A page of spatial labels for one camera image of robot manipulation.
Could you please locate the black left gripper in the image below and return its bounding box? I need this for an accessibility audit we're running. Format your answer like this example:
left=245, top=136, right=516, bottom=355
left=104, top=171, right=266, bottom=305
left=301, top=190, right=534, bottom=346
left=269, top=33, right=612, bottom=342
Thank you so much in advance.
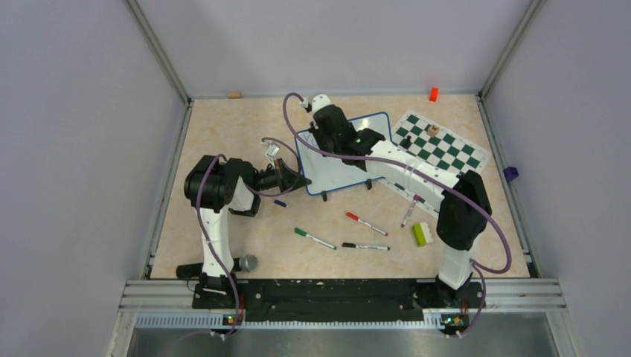
left=252, top=158, right=312, bottom=193

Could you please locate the blue framed whiteboard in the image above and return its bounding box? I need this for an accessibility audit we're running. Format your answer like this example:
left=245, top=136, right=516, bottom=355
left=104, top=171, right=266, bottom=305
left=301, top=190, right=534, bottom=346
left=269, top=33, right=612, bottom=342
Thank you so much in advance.
left=295, top=112, right=392, bottom=196

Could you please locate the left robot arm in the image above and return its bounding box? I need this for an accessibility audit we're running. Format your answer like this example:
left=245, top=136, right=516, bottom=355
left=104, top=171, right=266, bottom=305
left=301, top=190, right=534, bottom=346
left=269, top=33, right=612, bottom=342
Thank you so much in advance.
left=184, top=155, right=312, bottom=308

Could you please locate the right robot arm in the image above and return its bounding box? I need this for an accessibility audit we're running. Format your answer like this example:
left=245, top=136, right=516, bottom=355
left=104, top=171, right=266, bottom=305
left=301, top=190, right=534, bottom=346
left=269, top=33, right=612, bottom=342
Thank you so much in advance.
left=306, top=104, right=492, bottom=306

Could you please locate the green marker pen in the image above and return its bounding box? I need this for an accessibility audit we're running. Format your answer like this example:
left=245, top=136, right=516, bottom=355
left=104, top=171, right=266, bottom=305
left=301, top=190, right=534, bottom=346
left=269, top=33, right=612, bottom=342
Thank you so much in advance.
left=294, top=228, right=337, bottom=250

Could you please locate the red marker pen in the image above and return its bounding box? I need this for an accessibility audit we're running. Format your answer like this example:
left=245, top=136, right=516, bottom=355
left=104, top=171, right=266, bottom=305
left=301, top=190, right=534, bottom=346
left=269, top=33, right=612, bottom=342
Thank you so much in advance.
left=345, top=212, right=388, bottom=237

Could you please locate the black marker pen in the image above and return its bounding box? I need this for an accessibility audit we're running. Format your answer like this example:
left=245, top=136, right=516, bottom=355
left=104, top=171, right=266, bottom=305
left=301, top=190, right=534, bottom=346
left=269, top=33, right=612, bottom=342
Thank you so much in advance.
left=342, top=242, right=390, bottom=251

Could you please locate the small wooden cylinder piece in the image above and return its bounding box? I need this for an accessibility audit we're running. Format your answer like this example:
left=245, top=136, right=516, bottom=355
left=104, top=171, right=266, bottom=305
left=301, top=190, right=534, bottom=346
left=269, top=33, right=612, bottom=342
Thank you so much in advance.
left=426, top=125, right=440, bottom=138

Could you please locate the purple marker pen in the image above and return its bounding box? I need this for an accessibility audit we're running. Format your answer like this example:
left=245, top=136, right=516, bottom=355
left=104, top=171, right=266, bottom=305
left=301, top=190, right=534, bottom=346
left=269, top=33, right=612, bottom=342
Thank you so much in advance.
left=400, top=195, right=420, bottom=228

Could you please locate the orange red block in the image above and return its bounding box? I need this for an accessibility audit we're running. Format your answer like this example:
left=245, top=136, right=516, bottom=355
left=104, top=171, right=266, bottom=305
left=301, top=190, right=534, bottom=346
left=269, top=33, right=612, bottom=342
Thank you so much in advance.
left=429, top=87, right=440, bottom=102

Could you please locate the green white chessboard mat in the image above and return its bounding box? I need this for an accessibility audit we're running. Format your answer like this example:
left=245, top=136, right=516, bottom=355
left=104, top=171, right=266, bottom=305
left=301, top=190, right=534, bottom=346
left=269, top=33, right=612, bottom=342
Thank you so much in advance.
left=379, top=109, right=493, bottom=218

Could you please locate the lime green toy brick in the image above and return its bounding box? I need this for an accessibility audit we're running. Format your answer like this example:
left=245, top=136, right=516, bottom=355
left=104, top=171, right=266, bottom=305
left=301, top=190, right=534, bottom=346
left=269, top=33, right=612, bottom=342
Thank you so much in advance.
left=411, top=222, right=434, bottom=248

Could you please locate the purple block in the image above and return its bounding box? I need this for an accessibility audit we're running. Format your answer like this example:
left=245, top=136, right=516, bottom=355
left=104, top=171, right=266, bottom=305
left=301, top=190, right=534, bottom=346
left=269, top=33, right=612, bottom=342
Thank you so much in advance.
left=503, top=167, right=519, bottom=183

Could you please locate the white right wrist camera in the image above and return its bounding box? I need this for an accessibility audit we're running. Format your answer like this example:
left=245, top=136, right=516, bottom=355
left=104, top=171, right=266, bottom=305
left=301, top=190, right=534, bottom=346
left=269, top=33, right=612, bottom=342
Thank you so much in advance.
left=301, top=94, right=333, bottom=113

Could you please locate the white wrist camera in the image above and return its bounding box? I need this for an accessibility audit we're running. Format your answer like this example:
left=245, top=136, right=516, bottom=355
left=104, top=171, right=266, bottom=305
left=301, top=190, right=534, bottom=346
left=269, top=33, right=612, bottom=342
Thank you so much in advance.
left=263, top=141, right=280, bottom=160
left=301, top=94, right=333, bottom=113

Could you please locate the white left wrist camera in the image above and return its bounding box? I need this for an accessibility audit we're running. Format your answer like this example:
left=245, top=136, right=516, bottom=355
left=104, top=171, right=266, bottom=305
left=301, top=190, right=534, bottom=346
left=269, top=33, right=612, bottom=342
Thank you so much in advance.
left=263, top=141, right=280, bottom=160

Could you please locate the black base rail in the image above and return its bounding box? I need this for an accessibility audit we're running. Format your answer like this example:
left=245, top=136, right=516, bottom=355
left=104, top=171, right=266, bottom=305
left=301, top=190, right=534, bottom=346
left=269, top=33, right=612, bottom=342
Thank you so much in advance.
left=192, top=279, right=483, bottom=323

